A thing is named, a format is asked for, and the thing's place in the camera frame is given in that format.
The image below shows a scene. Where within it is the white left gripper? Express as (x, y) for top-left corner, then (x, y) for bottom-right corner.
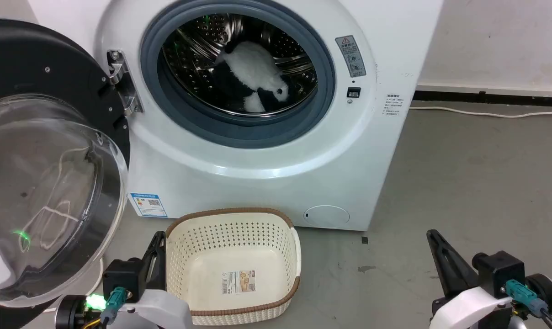
(106, 231), (193, 329)

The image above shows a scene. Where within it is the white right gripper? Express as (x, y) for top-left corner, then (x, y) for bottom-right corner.
(426, 229), (514, 329)

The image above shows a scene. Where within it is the white front-load washing machine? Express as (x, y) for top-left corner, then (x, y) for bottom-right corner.
(27, 0), (445, 232)

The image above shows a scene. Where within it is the black washer door, clear glass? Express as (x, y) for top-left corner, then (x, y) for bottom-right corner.
(0, 19), (131, 329)

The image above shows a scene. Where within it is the chrome door hinge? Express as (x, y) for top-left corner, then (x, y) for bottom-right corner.
(107, 50), (144, 116)

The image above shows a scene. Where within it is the blue energy label sticker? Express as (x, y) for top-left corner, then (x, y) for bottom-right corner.
(129, 192), (168, 218)

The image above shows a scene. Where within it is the cream perforated laundry basket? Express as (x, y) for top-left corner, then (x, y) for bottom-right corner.
(165, 207), (302, 326)

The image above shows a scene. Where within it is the paper label with barcode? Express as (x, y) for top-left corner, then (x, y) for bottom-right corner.
(222, 270), (256, 295)

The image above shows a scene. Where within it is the round white filter cover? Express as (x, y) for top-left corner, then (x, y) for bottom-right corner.
(303, 205), (350, 225)

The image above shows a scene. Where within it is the small text sticker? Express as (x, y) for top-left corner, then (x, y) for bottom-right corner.
(382, 94), (404, 117)

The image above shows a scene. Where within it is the black baseboard strip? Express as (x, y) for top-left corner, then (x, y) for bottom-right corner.
(414, 90), (552, 108)

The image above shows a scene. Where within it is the perforated steel washer drum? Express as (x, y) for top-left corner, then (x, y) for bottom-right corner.
(161, 13), (318, 116)

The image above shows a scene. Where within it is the black and white panda plush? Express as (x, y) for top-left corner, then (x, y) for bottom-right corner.
(212, 41), (290, 113)

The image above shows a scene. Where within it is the grey warning sticker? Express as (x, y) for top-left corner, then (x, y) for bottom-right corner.
(335, 35), (367, 78)

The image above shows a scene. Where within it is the teal left camera cable plug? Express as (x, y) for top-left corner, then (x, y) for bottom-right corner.
(100, 287), (127, 326)

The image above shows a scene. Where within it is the teal camera cable plug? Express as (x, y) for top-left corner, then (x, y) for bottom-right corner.
(100, 287), (127, 326)
(505, 279), (550, 318)

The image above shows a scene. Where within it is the teal right camera cable plug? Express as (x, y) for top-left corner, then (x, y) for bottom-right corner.
(505, 279), (550, 318)

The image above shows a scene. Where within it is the white floor cable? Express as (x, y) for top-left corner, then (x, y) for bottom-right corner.
(409, 106), (552, 119)

